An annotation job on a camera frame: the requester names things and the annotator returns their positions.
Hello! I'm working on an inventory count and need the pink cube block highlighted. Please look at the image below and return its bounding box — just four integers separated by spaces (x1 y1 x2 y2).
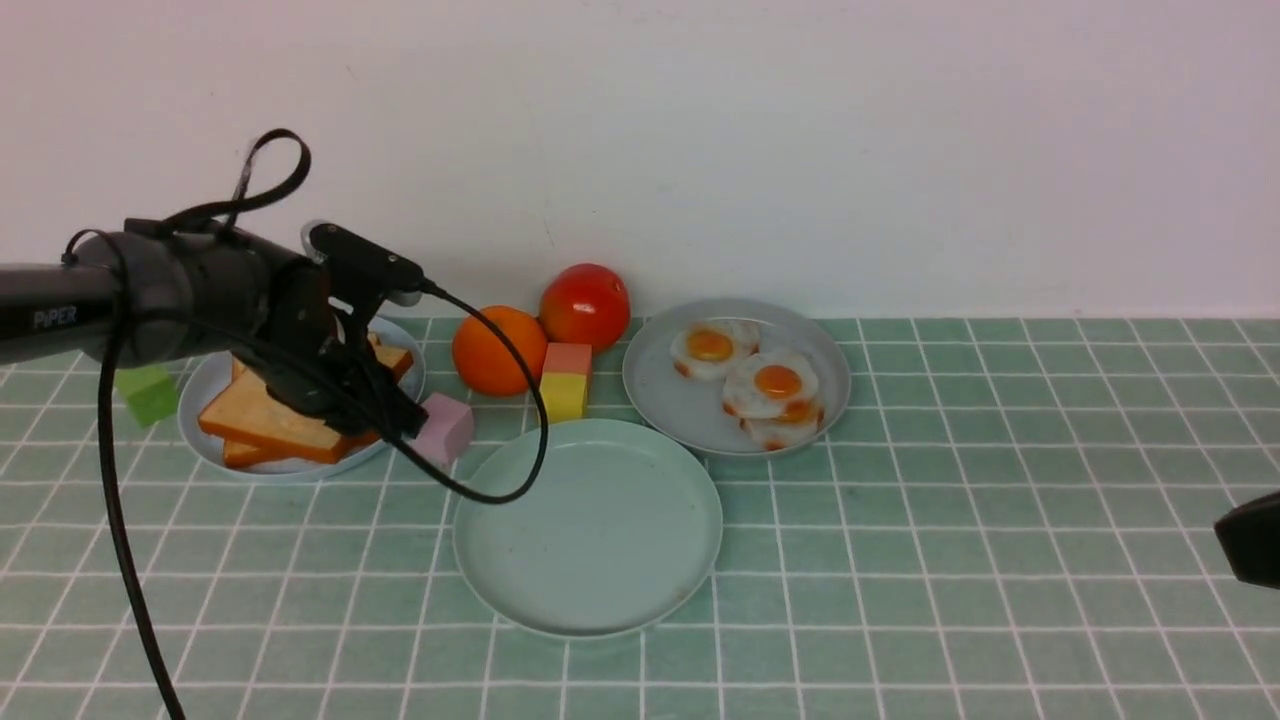
410 392 475 469

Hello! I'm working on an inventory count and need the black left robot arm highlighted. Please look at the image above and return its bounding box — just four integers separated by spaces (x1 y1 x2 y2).
1 222 428 437

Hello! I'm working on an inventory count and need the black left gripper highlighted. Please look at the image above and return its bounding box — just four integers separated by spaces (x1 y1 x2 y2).
242 263 428 437

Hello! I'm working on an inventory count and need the fried egg back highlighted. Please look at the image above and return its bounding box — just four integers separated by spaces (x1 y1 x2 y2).
669 318 762 382

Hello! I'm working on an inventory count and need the fried egg front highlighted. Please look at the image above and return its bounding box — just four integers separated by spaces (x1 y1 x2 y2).
739 398 826 451

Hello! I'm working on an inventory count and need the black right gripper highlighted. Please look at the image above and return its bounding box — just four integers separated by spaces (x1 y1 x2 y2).
1213 491 1280 589

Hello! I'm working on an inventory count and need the orange fruit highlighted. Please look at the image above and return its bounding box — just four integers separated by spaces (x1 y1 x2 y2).
451 305 549 397

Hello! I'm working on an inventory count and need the green plate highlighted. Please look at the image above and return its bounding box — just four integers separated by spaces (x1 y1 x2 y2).
453 418 724 639

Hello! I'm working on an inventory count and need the green cube block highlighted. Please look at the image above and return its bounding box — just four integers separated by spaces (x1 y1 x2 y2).
114 365 180 428

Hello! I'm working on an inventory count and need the toast slice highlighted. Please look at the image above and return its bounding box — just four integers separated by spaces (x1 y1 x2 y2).
197 333 415 465
221 428 379 469

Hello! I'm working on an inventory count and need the grey plate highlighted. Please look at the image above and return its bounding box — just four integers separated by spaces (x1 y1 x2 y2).
622 297 852 457

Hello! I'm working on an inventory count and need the yellow block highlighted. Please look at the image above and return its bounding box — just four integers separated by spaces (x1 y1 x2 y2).
539 372 590 424

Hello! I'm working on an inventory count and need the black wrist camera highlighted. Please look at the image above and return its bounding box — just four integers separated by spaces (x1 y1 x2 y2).
300 220 425 307

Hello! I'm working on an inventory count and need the fried egg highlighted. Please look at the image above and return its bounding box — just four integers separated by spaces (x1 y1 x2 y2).
669 318 762 382
739 398 826 451
721 347 820 420

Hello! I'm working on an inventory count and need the salmon pink block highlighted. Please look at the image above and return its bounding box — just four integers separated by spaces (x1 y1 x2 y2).
541 342 593 375

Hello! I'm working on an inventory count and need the red apple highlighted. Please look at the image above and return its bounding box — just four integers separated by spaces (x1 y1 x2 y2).
538 263 631 355

